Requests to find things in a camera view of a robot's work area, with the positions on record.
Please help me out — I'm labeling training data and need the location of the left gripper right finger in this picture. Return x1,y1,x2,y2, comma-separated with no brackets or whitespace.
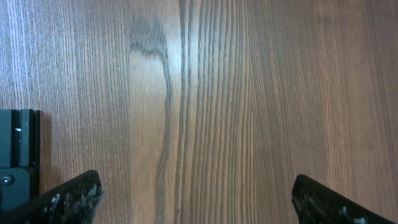
292,174,391,224

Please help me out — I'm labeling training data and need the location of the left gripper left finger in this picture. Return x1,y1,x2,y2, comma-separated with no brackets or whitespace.
1,170,104,224

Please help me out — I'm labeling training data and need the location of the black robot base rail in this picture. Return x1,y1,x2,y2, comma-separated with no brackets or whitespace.
1,109,40,213

